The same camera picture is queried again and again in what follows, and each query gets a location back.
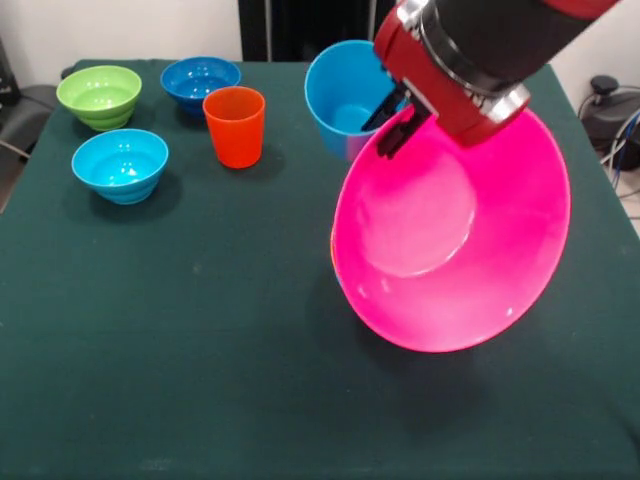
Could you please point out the light blue ribbed bowl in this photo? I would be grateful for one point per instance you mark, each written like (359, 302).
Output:
(120, 160)

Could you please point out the large pink bowl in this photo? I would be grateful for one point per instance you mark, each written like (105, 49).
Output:
(450, 250)

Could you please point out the light blue cup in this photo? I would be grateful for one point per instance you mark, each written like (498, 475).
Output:
(340, 90)

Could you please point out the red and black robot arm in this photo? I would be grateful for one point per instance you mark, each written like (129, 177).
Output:
(500, 35)

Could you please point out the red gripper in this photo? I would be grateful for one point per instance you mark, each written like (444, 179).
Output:
(425, 75)

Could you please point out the dark blue ribbed bowl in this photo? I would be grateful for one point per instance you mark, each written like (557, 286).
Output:
(190, 80)

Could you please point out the orange cup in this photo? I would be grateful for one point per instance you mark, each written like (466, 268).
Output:
(235, 135)

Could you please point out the green ribbed bowl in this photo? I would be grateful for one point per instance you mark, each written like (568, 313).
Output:
(100, 95)

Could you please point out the dark green tablecloth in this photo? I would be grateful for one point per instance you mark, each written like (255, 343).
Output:
(200, 350)

